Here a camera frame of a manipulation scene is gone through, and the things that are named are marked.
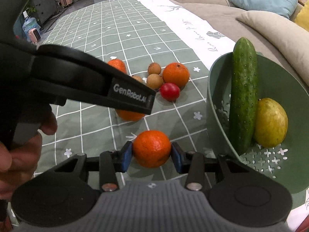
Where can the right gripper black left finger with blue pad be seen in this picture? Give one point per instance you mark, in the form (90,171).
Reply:
(69,190)

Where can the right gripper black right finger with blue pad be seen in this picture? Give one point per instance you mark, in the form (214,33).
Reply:
(234,191)

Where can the yellow-green mango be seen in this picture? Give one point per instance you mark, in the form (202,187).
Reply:
(271,123)

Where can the orange tangerine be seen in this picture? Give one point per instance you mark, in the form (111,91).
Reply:
(151,148)
(129,116)
(176,73)
(118,64)

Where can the green cucumber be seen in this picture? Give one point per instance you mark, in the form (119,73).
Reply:
(244,95)

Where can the orange front tangerine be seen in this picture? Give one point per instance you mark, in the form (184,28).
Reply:
(151,148)

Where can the brown longan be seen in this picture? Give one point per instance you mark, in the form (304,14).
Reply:
(154,68)
(154,81)

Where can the red cherry tomato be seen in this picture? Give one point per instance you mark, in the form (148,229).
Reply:
(169,91)

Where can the person's left hand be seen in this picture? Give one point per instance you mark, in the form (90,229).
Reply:
(18,166)

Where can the pink small heater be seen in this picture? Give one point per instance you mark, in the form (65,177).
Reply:
(34,35)

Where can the blue water jug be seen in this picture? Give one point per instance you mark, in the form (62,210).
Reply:
(29,23)

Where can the dark grey drawer cabinet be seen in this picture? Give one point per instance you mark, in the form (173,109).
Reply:
(41,10)

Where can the green perforated colander bowl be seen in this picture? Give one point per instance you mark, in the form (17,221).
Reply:
(287,163)

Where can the green checked tablecloth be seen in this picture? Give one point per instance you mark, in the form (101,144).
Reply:
(137,32)

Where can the beige cushion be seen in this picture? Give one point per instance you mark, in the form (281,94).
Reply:
(289,38)

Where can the yellow cushion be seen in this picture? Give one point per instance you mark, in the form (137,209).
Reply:
(302,18)

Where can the beige sofa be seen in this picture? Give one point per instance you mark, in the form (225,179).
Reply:
(221,15)

